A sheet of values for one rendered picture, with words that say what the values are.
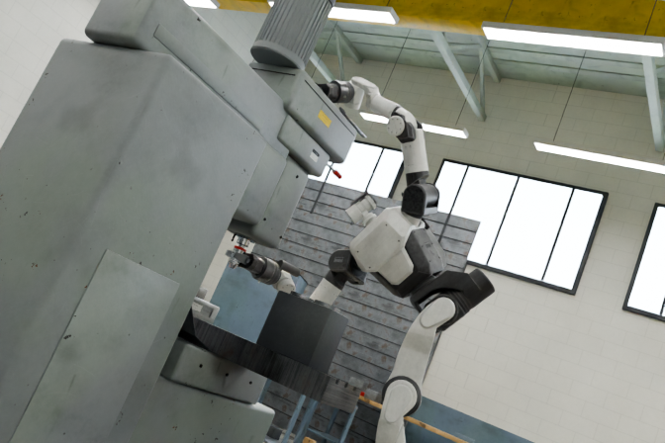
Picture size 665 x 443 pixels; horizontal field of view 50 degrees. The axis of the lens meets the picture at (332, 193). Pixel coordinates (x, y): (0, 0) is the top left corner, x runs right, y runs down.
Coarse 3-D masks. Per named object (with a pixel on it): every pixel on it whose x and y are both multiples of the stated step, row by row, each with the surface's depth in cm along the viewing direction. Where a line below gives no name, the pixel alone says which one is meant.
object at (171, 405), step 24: (168, 384) 217; (144, 408) 210; (168, 408) 219; (192, 408) 228; (216, 408) 238; (240, 408) 250; (264, 408) 264; (144, 432) 212; (168, 432) 221; (192, 432) 231; (216, 432) 241; (240, 432) 253; (264, 432) 266
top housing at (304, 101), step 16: (256, 64) 254; (272, 80) 247; (288, 80) 244; (304, 80) 244; (288, 96) 241; (304, 96) 246; (320, 96) 254; (288, 112) 243; (304, 112) 248; (320, 112) 256; (336, 112) 265; (304, 128) 252; (320, 128) 258; (336, 128) 267; (352, 128) 276; (320, 144) 263; (336, 144) 269; (336, 160) 274
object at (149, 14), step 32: (128, 0) 192; (160, 0) 189; (96, 32) 193; (128, 32) 186; (160, 32) 191; (192, 32) 200; (192, 64) 202; (224, 64) 213; (224, 96) 216; (256, 96) 229; (256, 128) 232
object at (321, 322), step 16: (288, 304) 228; (304, 304) 225; (320, 304) 224; (272, 320) 228; (288, 320) 225; (304, 320) 222; (320, 320) 219; (336, 320) 223; (272, 336) 225; (288, 336) 223; (304, 336) 220; (320, 336) 217; (336, 336) 224; (288, 352) 220; (304, 352) 217; (320, 352) 219; (320, 368) 220
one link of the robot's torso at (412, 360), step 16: (432, 304) 262; (448, 304) 261; (416, 320) 261; (432, 320) 260; (416, 336) 260; (432, 336) 259; (400, 352) 262; (416, 352) 261; (400, 368) 260; (416, 368) 259; (416, 384) 256
